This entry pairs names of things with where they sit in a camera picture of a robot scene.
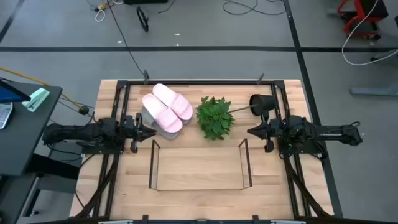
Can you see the black desk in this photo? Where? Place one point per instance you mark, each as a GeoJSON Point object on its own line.
{"type": "Point", "coordinates": [28, 140]}

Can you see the green artificial plant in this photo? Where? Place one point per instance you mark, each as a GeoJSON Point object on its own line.
{"type": "Point", "coordinates": [214, 119]}

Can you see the black tablet blue screen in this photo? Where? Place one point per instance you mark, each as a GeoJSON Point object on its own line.
{"type": "Point", "coordinates": [11, 93]}

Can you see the grey metal bar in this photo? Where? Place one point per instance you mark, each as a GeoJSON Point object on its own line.
{"type": "Point", "coordinates": [385, 55]}

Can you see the yellow plug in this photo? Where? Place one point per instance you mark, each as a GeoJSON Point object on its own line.
{"type": "Point", "coordinates": [101, 6]}

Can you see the pink foam slide sandal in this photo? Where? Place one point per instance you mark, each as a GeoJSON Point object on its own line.
{"type": "Point", "coordinates": [174, 101]}
{"type": "Point", "coordinates": [161, 113]}

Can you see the black plant pot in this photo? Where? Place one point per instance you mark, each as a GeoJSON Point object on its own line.
{"type": "Point", "coordinates": [262, 104]}

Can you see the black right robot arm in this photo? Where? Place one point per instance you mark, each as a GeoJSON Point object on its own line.
{"type": "Point", "coordinates": [326, 135]}

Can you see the wooden shelf black metal frame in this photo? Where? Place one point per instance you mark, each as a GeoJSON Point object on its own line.
{"type": "Point", "coordinates": [199, 168]}

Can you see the mint green stapler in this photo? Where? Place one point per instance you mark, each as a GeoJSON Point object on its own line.
{"type": "Point", "coordinates": [35, 99]}

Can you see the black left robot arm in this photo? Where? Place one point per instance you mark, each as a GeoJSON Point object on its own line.
{"type": "Point", "coordinates": [77, 132]}

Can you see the red metal cart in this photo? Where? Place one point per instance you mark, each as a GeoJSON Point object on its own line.
{"type": "Point", "coordinates": [360, 15]}

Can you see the white calculator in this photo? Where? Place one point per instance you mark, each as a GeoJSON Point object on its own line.
{"type": "Point", "coordinates": [4, 115]}

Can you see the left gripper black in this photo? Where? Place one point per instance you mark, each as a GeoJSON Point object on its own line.
{"type": "Point", "coordinates": [136, 133]}

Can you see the black aluminium rig frame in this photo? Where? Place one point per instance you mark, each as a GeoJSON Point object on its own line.
{"type": "Point", "coordinates": [202, 82]}

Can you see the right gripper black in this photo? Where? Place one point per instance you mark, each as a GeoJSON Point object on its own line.
{"type": "Point", "coordinates": [270, 130]}

